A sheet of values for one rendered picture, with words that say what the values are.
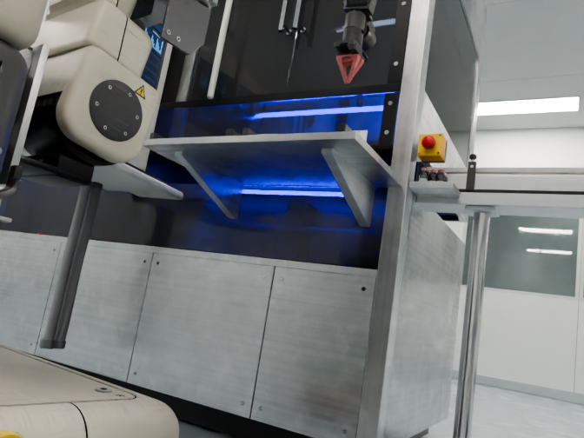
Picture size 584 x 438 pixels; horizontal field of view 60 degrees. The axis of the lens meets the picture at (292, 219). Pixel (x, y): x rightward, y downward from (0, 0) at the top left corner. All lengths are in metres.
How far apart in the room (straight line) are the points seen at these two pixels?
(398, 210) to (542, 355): 4.62
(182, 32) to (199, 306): 1.07
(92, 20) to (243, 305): 1.07
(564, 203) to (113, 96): 1.21
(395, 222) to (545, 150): 4.99
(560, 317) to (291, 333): 4.67
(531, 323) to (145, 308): 4.73
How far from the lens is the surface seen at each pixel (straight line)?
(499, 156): 6.47
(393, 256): 1.53
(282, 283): 1.66
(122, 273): 2.12
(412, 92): 1.68
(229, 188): 1.76
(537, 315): 6.06
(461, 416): 1.62
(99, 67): 0.92
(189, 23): 1.05
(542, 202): 1.60
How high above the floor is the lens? 0.44
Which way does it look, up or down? 10 degrees up
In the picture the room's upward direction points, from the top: 9 degrees clockwise
